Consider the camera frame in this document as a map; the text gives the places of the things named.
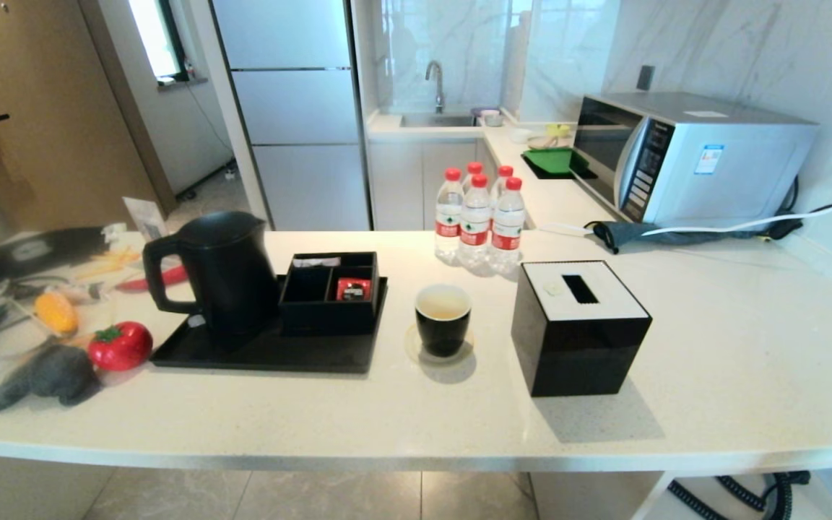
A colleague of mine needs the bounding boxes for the black electric kettle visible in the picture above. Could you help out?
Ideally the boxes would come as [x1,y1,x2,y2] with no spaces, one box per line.
[143,211,281,343]

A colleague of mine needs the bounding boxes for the water bottles red caps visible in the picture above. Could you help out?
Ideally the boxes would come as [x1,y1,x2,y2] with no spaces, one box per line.
[490,177,527,274]
[435,168,465,262]

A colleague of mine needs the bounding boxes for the black cup white inside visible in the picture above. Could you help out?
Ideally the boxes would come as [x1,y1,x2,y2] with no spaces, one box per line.
[415,283,473,358]

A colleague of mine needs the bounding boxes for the white base cabinet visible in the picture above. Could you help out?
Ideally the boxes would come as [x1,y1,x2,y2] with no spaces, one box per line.
[369,137,496,232]

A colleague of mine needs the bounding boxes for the clear round coaster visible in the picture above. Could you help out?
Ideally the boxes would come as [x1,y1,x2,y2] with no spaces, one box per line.
[405,323,475,367]

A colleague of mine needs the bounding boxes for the black compartment organizer box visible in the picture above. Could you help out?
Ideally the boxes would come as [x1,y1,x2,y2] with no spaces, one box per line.
[278,251,381,336]

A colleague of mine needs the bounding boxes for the steel kitchen sink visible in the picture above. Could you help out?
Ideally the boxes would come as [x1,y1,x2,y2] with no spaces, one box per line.
[399,112,478,129]

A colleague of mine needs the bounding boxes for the black serving tray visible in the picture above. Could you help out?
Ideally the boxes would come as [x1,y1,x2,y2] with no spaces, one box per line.
[150,274,389,375]

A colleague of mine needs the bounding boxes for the green plastic tray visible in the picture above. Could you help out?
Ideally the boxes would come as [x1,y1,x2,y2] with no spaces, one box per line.
[521,147,590,176]

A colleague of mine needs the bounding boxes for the chrome kitchen faucet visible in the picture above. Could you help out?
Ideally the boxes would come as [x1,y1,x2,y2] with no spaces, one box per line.
[425,60,447,114]

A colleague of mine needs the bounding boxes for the black tissue box white top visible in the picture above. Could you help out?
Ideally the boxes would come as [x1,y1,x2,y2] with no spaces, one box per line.
[511,261,654,398]

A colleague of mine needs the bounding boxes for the red toy chili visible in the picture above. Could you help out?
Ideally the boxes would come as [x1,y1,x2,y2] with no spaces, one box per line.
[116,264,189,293]

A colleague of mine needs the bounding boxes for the small paper card sign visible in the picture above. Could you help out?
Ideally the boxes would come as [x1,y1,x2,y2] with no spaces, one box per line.
[123,196,168,239]

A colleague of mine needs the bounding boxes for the red toy tomato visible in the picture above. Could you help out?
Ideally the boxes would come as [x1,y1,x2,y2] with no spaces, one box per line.
[87,321,154,372]

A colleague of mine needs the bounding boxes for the silver microwave oven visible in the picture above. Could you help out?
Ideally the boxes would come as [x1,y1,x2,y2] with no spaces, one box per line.
[571,92,820,228]

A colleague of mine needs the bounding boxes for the window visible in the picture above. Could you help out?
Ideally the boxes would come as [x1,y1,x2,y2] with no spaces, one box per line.
[127,0,193,84]

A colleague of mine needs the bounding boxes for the yellow toy corn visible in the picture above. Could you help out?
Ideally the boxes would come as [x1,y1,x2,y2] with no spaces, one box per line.
[35,291,79,335]

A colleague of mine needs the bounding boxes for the printed placemat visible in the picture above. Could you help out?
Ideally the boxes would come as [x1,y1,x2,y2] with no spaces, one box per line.
[0,220,189,376]

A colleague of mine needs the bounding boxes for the white power cable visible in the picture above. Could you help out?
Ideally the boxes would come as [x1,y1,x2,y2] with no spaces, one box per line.
[537,165,832,238]

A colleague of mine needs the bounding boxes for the black coiled cable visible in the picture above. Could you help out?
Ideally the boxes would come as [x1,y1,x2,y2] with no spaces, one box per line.
[667,471,812,520]

